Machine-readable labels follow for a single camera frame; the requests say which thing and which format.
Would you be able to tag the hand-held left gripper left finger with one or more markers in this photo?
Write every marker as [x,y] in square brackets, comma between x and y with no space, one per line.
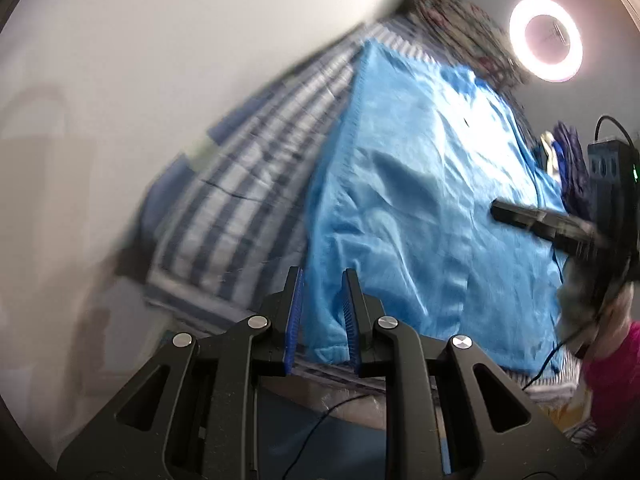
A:
[294,320]

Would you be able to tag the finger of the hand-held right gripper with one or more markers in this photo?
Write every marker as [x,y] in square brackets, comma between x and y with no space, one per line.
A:
[540,221]

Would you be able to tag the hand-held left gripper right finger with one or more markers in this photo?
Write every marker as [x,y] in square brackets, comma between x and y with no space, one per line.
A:
[351,330]

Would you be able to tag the light blue garment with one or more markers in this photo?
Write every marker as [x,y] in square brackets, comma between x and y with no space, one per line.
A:
[425,185]

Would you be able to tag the person's right forearm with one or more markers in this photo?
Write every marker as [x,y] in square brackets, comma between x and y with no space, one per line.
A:
[615,375]

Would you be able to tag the pile of dark blue clothes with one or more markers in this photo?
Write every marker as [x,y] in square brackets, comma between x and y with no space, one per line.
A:
[575,170]

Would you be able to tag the person's right hand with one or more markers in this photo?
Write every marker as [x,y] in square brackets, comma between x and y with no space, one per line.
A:
[577,305]

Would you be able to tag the blue white striped bed blanket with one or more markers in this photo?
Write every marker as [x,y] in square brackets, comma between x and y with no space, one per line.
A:
[260,160]

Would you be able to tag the patterned dark cloth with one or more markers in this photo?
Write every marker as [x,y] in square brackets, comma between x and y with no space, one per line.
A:
[460,25]

